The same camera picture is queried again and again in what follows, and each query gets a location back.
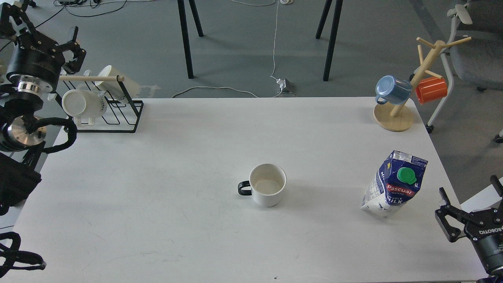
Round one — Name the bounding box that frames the black cable on floor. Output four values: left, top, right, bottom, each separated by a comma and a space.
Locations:
0, 0, 128, 51

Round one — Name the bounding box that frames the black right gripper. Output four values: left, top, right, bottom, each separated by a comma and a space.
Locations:
435, 175, 503, 276

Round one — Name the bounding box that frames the grey office chair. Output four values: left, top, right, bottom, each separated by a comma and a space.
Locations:
426, 0, 503, 143

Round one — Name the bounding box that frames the black table leg right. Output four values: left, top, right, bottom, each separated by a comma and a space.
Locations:
316, 0, 344, 82

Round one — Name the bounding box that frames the white power plug adapter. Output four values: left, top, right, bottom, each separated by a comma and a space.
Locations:
275, 78, 295, 94

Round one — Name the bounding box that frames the orange mug on tree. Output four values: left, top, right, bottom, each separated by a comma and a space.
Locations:
415, 77, 448, 105

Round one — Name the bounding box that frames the black table leg left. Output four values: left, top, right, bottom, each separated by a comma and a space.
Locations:
177, 0, 204, 79

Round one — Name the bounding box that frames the blue mug on tree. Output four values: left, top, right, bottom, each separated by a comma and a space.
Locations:
375, 75, 413, 105

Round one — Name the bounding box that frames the cream mug behind rack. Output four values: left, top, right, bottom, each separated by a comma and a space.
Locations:
94, 65, 140, 103

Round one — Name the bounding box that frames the black table leg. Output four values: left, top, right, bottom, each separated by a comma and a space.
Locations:
316, 0, 344, 82
177, 0, 204, 79

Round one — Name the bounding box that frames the white cable on floor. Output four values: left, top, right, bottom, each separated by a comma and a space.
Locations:
172, 0, 294, 98

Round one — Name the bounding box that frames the wooden mug tree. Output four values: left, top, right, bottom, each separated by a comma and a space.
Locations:
374, 36, 472, 132

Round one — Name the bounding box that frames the white mug black handle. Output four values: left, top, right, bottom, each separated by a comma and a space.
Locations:
237, 164, 287, 207

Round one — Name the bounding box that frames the blue milk carton green cap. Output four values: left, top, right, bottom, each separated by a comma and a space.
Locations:
361, 150, 428, 218

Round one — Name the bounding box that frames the white mug lying in rack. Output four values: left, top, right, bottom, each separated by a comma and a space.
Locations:
62, 89, 108, 126

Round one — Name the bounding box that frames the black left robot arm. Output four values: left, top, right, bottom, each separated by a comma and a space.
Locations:
0, 0, 86, 215

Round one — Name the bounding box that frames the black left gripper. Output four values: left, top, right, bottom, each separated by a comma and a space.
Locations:
0, 0, 87, 95

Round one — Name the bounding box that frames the black wire mug rack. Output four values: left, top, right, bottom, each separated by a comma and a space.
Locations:
48, 75, 144, 134

